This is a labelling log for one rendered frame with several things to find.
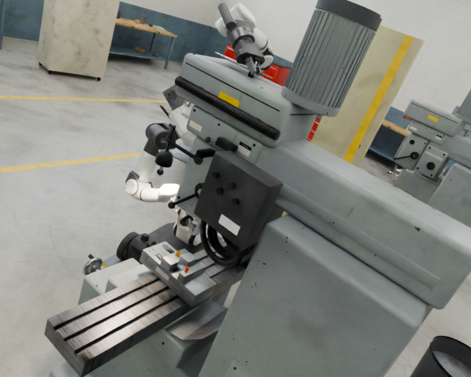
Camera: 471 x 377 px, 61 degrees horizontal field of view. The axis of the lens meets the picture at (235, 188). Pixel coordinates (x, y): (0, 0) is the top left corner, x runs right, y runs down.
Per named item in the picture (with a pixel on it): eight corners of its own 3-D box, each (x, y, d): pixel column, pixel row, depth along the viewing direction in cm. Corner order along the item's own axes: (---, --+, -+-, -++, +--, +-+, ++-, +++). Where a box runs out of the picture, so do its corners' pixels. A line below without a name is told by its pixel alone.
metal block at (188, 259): (176, 265, 180) (180, 255, 178) (185, 262, 185) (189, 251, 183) (184, 272, 178) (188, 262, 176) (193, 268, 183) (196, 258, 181)
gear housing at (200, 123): (182, 129, 149) (191, 103, 145) (221, 126, 169) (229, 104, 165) (251, 171, 135) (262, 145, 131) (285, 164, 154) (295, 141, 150)
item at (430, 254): (223, 173, 143) (241, 122, 135) (256, 166, 161) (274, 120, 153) (439, 315, 109) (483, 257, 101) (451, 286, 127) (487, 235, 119)
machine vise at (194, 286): (138, 261, 188) (144, 242, 184) (161, 252, 200) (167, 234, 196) (191, 307, 173) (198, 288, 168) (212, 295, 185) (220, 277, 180)
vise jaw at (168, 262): (159, 264, 180) (161, 256, 178) (182, 254, 192) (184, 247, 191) (168, 271, 177) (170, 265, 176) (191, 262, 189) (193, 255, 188)
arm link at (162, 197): (174, 194, 179) (152, 194, 186) (184, 206, 185) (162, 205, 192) (180, 183, 182) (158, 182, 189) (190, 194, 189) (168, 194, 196)
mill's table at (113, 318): (43, 333, 146) (46, 318, 143) (235, 243, 247) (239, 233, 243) (81, 378, 136) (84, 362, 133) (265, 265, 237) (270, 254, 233)
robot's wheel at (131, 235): (132, 250, 275) (139, 227, 267) (138, 253, 274) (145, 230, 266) (113, 262, 258) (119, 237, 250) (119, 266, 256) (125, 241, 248)
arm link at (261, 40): (259, 36, 155) (281, 54, 171) (250, 16, 158) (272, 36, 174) (238, 52, 160) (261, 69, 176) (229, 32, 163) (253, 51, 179)
